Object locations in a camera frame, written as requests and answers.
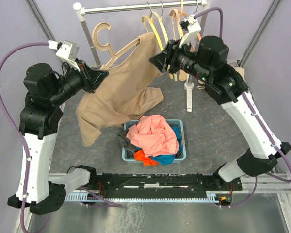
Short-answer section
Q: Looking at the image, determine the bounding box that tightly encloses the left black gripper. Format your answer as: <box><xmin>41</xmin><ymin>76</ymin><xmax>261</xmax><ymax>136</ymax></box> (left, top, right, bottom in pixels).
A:
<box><xmin>49</xmin><ymin>57</ymin><xmax>110</xmax><ymax>105</ymax></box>

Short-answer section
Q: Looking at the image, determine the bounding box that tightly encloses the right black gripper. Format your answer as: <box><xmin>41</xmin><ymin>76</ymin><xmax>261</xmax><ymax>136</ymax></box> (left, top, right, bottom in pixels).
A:
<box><xmin>148</xmin><ymin>36</ymin><xmax>211</xmax><ymax>83</ymax></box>

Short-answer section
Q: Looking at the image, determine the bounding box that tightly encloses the beige plastic hanger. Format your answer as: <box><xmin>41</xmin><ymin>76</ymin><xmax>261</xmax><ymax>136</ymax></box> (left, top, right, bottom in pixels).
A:
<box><xmin>169</xmin><ymin>0</ymin><xmax>187</xmax><ymax>82</ymax></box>

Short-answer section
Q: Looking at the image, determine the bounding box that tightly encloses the beige t shirt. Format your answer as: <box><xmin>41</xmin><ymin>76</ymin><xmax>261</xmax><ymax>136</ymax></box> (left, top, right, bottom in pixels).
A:
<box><xmin>76</xmin><ymin>32</ymin><xmax>164</xmax><ymax>147</ymax></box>

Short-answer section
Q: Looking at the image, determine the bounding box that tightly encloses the yellow hanger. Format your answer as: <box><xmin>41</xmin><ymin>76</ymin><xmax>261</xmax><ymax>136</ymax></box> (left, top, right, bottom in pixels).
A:
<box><xmin>141</xmin><ymin>4</ymin><xmax>165</xmax><ymax>51</ymax></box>

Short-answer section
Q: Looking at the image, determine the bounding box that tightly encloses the beige hanger of beige shirt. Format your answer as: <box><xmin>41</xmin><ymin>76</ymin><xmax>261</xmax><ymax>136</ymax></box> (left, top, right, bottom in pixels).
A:
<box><xmin>92</xmin><ymin>21</ymin><xmax>143</xmax><ymax>71</ymax></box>

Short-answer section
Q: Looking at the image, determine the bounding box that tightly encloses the pink t shirt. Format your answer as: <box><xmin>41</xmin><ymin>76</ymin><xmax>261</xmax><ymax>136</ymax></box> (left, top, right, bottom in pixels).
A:
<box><xmin>126</xmin><ymin>115</ymin><xmax>179</xmax><ymax>157</ymax></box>

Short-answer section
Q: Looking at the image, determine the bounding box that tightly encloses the dark grey t shirt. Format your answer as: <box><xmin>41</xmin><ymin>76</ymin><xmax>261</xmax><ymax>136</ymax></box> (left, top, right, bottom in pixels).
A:
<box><xmin>117</xmin><ymin>129</ymin><xmax>139</xmax><ymax>159</ymax></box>

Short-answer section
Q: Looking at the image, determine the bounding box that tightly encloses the orange t shirt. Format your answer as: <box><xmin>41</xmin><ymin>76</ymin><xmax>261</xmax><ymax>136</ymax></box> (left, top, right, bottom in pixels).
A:
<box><xmin>133</xmin><ymin>149</ymin><xmax>159</xmax><ymax>166</ymax></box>

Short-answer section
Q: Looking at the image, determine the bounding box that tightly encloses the blue t shirt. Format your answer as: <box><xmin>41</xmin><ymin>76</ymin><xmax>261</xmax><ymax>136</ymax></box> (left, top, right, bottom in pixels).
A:
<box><xmin>150</xmin><ymin>124</ymin><xmax>183</xmax><ymax>165</ymax></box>

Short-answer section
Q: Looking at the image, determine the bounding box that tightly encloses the orange hanger of blue shirt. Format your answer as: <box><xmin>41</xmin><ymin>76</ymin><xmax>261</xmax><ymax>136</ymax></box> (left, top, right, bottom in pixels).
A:
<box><xmin>179</xmin><ymin>0</ymin><xmax>202</xmax><ymax>48</ymax></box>

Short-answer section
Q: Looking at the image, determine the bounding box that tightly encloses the white hanger of grey shirt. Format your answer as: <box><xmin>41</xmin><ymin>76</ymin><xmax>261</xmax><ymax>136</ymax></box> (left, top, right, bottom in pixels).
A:
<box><xmin>152</xmin><ymin>3</ymin><xmax>178</xmax><ymax>81</ymax></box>

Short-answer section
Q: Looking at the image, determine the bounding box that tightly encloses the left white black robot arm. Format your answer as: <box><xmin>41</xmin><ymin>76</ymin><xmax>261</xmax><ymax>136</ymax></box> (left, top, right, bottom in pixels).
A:
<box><xmin>7</xmin><ymin>60</ymin><xmax>109</xmax><ymax>215</ymax></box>

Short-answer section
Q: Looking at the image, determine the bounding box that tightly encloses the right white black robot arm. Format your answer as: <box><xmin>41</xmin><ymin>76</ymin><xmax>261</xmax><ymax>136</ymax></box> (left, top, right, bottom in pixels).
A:
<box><xmin>149</xmin><ymin>36</ymin><xmax>291</xmax><ymax>190</ymax></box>

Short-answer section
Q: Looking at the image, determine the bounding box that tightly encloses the metal clothes rack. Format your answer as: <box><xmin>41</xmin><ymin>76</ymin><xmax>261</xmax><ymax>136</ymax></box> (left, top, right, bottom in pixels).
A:
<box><xmin>72</xmin><ymin>0</ymin><xmax>212</xmax><ymax>112</ymax></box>

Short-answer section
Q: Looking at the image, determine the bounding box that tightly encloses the light blue plastic basket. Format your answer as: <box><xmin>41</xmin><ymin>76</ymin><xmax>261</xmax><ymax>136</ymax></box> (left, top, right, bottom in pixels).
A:
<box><xmin>122</xmin><ymin>119</ymin><xmax>186</xmax><ymax>163</ymax></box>

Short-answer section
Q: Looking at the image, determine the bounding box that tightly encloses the cream garment on floor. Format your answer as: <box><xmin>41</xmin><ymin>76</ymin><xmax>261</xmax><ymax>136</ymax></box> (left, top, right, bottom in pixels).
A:
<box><xmin>197</xmin><ymin>67</ymin><xmax>245</xmax><ymax>90</ymax></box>

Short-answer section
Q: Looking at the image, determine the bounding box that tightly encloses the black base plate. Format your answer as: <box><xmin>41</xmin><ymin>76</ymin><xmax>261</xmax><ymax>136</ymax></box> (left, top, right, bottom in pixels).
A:
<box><xmin>75</xmin><ymin>165</ymin><xmax>243</xmax><ymax>198</ymax></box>

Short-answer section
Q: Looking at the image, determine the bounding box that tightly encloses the light blue cable duct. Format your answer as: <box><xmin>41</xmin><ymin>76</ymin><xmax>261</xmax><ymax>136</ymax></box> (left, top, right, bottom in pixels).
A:
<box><xmin>65</xmin><ymin>191</ymin><xmax>219</xmax><ymax>204</ymax></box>

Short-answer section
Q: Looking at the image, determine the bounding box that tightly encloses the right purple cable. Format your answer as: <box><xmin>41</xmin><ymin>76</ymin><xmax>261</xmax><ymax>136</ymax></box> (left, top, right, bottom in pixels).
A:
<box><xmin>195</xmin><ymin>7</ymin><xmax>291</xmax><ymax>208</ymax></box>

